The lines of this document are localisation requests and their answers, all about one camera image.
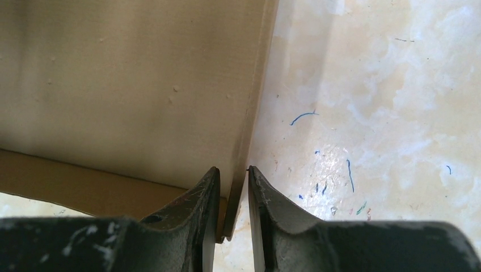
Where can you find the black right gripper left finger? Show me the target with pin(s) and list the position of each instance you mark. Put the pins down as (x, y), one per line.
(181, 236)

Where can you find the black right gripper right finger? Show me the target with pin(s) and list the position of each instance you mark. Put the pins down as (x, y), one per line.
(286, 237)

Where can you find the brown cardboard box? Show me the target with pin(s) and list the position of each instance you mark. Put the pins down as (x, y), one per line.
(117, 107)

